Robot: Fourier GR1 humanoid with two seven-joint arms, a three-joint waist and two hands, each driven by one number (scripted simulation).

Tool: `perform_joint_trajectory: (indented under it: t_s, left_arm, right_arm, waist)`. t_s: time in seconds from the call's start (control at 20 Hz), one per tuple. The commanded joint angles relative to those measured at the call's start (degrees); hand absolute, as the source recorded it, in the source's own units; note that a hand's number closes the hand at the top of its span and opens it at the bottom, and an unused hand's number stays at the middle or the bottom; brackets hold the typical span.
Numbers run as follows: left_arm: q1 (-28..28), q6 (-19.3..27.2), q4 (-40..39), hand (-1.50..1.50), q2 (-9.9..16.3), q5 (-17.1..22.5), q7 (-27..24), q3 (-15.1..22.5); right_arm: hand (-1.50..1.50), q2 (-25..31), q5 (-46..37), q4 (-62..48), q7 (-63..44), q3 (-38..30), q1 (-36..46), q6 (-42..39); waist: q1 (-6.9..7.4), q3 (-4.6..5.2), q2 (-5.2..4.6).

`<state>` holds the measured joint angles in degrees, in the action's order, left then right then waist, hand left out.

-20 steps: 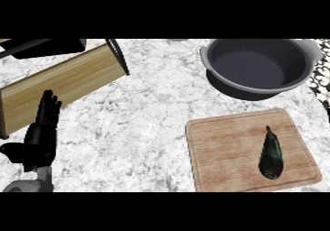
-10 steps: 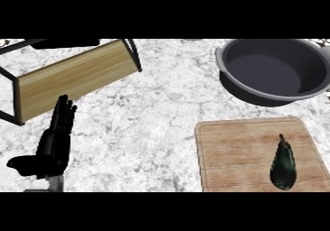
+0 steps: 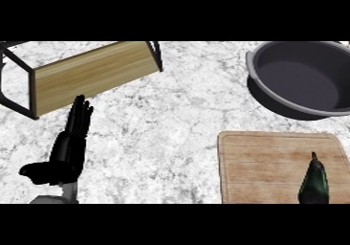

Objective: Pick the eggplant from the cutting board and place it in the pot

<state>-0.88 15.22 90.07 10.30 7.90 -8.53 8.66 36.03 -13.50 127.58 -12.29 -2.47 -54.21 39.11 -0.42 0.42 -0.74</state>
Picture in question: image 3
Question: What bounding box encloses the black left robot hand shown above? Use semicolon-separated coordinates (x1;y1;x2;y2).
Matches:
17;94;95;187

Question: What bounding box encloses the wooden cutting board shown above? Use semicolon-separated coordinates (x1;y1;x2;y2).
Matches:
215;130;350;205

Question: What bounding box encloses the dark grey pot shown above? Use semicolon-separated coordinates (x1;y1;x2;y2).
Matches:
243;40;350;122

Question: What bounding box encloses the wooden shelf with black frame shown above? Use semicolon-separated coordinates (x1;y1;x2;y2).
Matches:
0;40;165;121

